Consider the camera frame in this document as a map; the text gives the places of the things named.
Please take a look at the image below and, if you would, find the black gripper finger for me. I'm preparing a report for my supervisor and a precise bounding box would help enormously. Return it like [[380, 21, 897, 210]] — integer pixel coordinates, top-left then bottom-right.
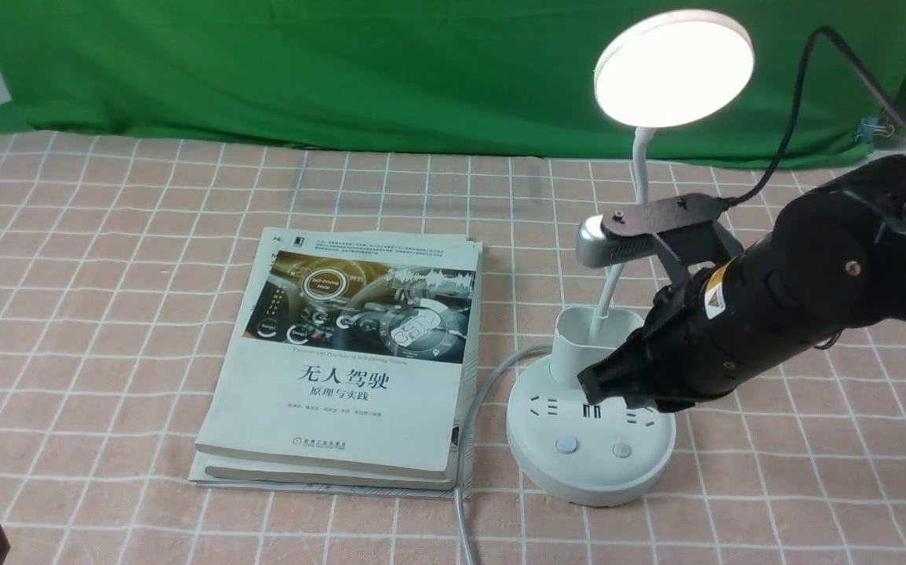
[[577, 334, 660, 406]]

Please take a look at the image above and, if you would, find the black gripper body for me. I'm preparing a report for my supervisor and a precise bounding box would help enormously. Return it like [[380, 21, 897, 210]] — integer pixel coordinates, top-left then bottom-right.
[[640, 239, 839, 412]]

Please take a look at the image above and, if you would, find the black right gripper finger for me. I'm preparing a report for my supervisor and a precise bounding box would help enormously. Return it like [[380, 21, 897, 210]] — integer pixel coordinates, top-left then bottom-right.
[[625, 396, 669, 414]]

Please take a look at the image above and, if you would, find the white desk lamp with socket base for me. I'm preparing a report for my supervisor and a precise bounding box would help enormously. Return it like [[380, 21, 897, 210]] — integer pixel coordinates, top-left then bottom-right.
[[506, 9, 755, 507]]

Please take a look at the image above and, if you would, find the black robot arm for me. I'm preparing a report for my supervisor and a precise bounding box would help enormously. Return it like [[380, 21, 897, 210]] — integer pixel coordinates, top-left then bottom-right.
[[576, 156, 906, 414]]

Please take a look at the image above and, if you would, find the white bottom book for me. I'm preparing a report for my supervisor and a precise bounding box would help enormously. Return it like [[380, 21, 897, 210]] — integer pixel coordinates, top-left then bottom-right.
[[188, 243, 485, 500]]

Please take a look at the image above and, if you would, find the blue binder clip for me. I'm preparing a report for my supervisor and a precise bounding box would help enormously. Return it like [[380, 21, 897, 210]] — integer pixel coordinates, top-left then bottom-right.
[[854, 117, 895, 144]]

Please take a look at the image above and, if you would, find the white self-driving textbook top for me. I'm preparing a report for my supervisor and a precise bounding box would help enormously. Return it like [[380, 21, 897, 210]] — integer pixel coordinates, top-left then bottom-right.
[[195, 228, 482, 481]]

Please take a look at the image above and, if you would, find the green backdrop cloth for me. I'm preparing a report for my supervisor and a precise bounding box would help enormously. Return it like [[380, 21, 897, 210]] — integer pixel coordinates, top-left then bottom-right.
[[0, 1, 906, 168]]

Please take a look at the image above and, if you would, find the pink checkered tablecloth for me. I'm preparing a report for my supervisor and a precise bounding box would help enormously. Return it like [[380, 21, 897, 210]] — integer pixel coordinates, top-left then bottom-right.
[[0, 133, 906, 564]]

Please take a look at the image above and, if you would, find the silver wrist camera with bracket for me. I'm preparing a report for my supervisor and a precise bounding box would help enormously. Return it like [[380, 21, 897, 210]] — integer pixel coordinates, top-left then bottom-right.
[[576, 193, 743, 285]]

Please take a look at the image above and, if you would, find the black camera cable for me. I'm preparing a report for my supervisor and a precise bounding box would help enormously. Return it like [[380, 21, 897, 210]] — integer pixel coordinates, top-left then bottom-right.
[[723, 26, 906, 209]]

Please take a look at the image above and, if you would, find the grey lamp power cable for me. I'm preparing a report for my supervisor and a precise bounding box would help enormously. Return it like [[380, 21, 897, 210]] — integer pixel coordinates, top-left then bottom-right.
[[453, 343, 554, 565]]

